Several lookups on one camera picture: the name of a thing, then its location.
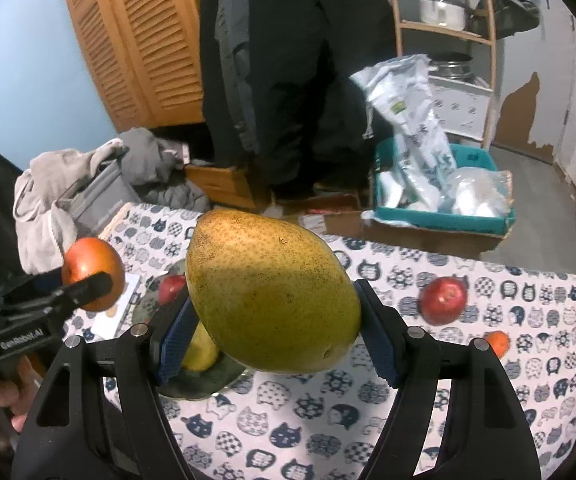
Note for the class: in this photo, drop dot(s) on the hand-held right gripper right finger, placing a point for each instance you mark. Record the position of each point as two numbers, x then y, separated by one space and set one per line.
380 345

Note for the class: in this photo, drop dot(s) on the white pot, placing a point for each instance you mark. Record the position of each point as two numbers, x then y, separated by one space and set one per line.
443 12

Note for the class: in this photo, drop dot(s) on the wooden louvered cabinet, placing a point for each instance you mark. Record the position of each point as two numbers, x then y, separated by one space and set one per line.
142 35

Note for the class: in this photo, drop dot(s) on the steel pot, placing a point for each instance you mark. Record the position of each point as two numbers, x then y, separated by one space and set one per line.
453 67

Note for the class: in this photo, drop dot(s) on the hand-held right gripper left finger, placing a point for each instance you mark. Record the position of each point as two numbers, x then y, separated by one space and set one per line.
175 345

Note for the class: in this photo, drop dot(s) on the orange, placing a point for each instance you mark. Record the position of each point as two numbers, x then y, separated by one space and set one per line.
92 260
498 344

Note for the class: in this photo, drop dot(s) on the cat print tablecloth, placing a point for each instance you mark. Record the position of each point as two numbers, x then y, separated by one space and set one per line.
318 425

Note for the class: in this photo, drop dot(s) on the brown cardboard box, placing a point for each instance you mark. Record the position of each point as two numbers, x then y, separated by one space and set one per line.
222 180

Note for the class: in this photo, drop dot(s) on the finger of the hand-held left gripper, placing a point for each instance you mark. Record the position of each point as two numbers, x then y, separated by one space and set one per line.
87 287
47 280

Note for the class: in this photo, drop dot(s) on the round glass plate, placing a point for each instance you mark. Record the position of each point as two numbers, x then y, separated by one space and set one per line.
217 380

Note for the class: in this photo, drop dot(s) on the white printed plastic bag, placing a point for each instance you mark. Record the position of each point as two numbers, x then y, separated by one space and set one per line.
408 110

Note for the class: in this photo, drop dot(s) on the teal plastic bin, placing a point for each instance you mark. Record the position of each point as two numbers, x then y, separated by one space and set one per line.
438 220

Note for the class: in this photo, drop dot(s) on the grey cloth bundle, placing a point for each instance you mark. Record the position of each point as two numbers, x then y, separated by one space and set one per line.
513 15

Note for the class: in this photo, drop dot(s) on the grey padded jacket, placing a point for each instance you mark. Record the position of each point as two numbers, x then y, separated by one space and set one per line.
142 155

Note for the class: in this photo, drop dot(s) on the wooden shelf rack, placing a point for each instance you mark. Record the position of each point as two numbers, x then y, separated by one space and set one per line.
490 60

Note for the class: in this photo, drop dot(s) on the grey storage box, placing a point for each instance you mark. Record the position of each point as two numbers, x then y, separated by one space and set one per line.
102 200

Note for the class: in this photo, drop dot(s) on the white sticker card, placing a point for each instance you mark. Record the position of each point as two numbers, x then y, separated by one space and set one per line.
127 300

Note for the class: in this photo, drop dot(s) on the red apple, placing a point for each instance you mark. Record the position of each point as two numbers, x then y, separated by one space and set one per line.
443 300
170 290

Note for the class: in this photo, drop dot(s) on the clear plastic bag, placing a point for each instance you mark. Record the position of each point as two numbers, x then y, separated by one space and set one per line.
478 190

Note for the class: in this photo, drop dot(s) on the beige hoodie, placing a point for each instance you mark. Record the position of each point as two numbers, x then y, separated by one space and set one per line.
42 220

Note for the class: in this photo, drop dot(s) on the dark hanging coats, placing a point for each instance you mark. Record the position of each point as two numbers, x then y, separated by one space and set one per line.
278 60

